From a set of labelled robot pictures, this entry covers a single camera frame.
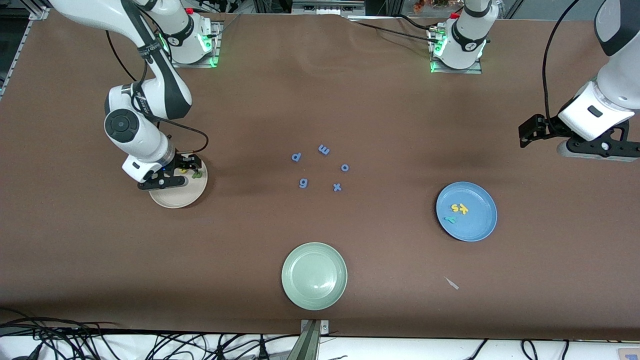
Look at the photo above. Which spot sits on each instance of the yellow letter k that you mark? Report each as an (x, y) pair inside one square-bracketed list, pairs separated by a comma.
[(463, 209)]

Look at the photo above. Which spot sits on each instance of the teal letter y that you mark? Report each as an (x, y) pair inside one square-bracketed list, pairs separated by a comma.
[(450, 219)]

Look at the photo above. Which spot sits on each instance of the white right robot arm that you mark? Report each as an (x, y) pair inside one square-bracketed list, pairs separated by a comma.
[(135, 135)]

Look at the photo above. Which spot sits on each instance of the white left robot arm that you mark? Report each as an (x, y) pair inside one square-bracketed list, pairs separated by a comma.
[(467, 40)]

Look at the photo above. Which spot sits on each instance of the beige brown plate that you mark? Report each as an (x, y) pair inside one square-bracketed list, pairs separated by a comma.
[(175, 199)]

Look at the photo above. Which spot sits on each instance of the blue letter p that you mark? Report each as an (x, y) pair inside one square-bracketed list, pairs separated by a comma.
[(296, 157)]

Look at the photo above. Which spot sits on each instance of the brown table mat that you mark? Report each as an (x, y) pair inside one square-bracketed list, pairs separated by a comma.
[(100, 250)]

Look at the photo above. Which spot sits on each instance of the blue plate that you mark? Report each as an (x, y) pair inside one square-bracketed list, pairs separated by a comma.
[(475, 227)]

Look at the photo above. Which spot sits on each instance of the blue letter m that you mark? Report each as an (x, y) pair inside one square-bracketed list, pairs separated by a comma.
[(324, 149)]

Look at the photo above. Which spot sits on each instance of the green plate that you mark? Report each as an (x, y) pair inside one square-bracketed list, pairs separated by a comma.
[(314, 276)]

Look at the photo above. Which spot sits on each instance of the orange background object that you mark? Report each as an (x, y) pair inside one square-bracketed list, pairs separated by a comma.
[(418, 6)]

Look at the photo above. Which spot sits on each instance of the small white paper scrap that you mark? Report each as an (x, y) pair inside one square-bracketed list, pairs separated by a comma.
[(451, 283)]

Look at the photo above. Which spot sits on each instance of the silver clamp plate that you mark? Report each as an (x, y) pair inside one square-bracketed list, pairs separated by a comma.
[(325, 327)]

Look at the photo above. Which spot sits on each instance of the grey metal pole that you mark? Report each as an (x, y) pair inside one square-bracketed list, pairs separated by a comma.
[(306, 345)]

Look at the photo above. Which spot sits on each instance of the tan cardboard box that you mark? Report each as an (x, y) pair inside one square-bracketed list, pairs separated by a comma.
[(630, 354)]

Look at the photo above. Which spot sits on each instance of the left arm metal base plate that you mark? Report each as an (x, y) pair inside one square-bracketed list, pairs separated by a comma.
[(477, 70)]

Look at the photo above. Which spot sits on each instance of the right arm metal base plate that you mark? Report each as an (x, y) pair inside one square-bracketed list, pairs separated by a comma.
[(216, 50)]

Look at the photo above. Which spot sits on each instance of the aluminium frame rail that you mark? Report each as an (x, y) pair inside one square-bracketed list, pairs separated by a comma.
[(15, 55)]

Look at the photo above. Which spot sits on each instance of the grey metal frame device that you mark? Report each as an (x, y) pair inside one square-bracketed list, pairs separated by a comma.
[(327, 7)]

